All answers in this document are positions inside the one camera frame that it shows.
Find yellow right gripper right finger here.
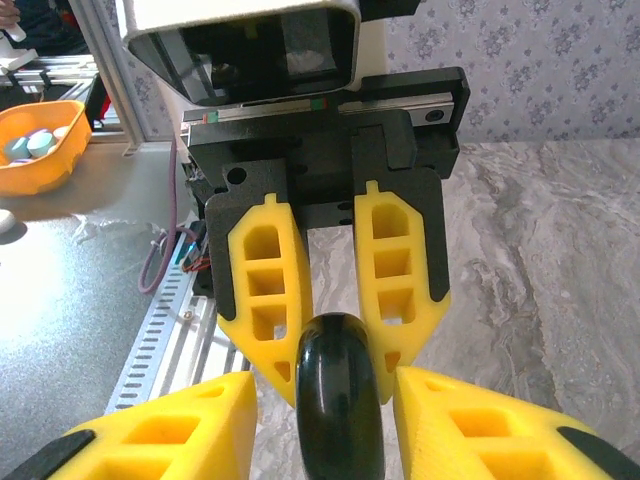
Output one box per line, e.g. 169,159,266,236
392,365,640,480

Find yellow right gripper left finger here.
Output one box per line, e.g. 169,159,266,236
0,370,259,480

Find black glossy oval case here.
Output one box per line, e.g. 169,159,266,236
294,312,386,480

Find black controller board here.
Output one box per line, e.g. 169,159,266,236
174,219,211,274

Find orange plastic bin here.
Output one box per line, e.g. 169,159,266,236
0,99,94,196

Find pale teal round block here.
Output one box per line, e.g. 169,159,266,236
27,130,57,159
3,137,30,160

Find person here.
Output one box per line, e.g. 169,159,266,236
0,0,89,56

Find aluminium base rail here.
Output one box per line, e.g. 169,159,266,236
164,209,251,396

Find grey slotted cable duct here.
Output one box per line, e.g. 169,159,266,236
102,249,211,416

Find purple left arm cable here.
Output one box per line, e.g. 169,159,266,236
137,137,201,296

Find aluminium frame post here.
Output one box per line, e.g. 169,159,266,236
67,0,151,147

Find aluminium extrusion frame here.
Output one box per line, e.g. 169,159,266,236
0,53,99,104

